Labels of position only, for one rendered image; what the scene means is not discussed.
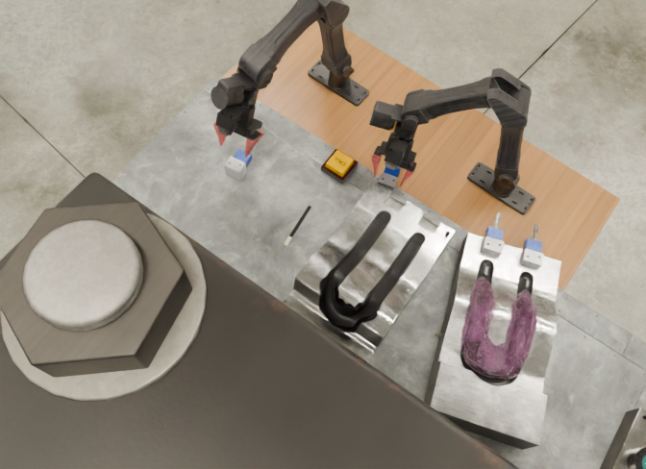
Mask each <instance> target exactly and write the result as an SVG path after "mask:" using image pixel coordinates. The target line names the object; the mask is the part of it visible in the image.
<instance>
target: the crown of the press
mask: <svg viewBox="0 0 646 469"><path fill-rule="evenodd" d="M0 469H519V468H517V467H516V466H515V465H513V464H512V463H510V462H509V461H508V460H506V459H505V458H503V457H501V456H500V455H499V454H497V453H496V452H494V451H493V450H491V449H490V448H489V447H487V446H486V445H485V444H484V443H482V442H481V441H480V440H478V439H477V438H475V437H474V436H473V435H471V434H470V433H468V432H466V431H465V430H464V429H462V428H461V427H459V426H458V425H456V424H455V423H454V422H452V421H451V420H449V419H448V418H447V417H445V416H444V415H442V414H441V413H439V412H438V411H437V410H435V409H434V408H432V407H430V406H429V405H428V404H426V403H425V402H423V401H422V400H421V399H419V398H418V397H416V396H415V395H413V394H412V393H411V392H409V391H408V390H406V389H405V388H404V387H403V386H402V385H400V384H399V383H397V382H396V381H394V380H393V379H391V378H390V377H388V376H387V375H386V374H384V373H383V372H381V371H380V370H378V369H377V368H376V367H374V366H373V365H371V364H370V363H369V362H367V361H366V360H364V359H363V358H361V357H360V356H358V355H357V354H355V353H354V352H352V351H351V350H350V349H348V348H347V347H345V346H344V345H342V344H341V343H340V342H338V341H337V340H335V339H334V338H333V337H331V336H330V335H328V334H327V333H325V332H324V331H322V330H321V329H319V328H318V327H316V326H315V325H314V324H312V322H310V321H309V320H308V319H306V318H305V317H303V316H302V315H300V314H299V313H298V312H296V311H295V310H293V309H291V308H290V307H289V306H287V305H286V304H284V303H283V302H282V301H280V300H279V299H277V298H276V297H274V296H273V295H272V294H270V293H269V292H267V291H266V290H264V289H263V288H262V287H260V286H259V285H257V284H256V283H254V282H253V281H251V280H250V279H248V278H247V277H246V276H244V275H243V274H241V273H240V272H238V271H237V270H236V269H234V268H233V267H232V266H231V265H229V264H228V263H227V262H225V261H224V260H222V259H221V258H219V257H218V256H216V255H215V254H213V253H212V252H211V251H209V250H208V249H206V248H205V247H203V246H202V245H201V244H199V243H198V242H196V241H195V240H194V239H192V238H191V237H189V236H188V235H186V234H185V233H183V232H182V231H180V230H179V229H177V228H176V227H175V226H173V225H172V224H170V223H169V222H168V221H166V220H165V219H163V218H162V217H160V216H159V215H158V214H156V213H155V212H153V211H152V210H150V209H149V208H147V207H146V206H144V205H143V204H142V203H140V202H139V201H138V200H137V199H135V198H134V197H133V196H131V195H130V194H128V193H127V192H125V191H124V190H123V189H121V188H120V187H118V186H117V185H115V184H114V183H112V182H111V181H109V180H108V179H107V178H105V177H104V176H102V175H101V174H99V173H96V172H93V173H90V174H88V175H87V176H86V177H85V178H84V179H83V180H82V181H81V182H80V183H79V184H78V185H77V186H76V187H75V188H74V189H73V190H71V191H70V192H69V193H68V194H67V195H66V196H65V197H64V198H63V199H62V200H61V201H60V202H59V203H58V204H57V205H56V206H55V207H54V208H50V209H45V210H44V211H43V212H42V214H41V215H40V217H39V218H38V219H37V221H36V223H35V224H34V225H33V227H32V228H31V229H30V231H29V232H28V233H27V234H26V235H25V236H24V237H23V238H22V239H21V240H20V241H19V242H18V243H17V244H16V245H15V246H14V247H13V248H12V249H11V250H10V251H9V252H8V253H7V254H6V255H5V256H4V257H2V258H1V259H0Z"/></svg>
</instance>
